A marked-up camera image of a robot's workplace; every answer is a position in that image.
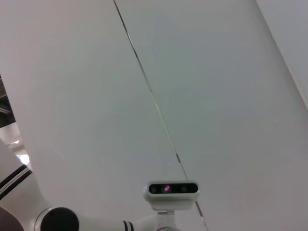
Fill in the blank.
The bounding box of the white robot head camera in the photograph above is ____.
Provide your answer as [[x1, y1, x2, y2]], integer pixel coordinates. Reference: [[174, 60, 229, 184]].
[[143, 180, 201, 210]]

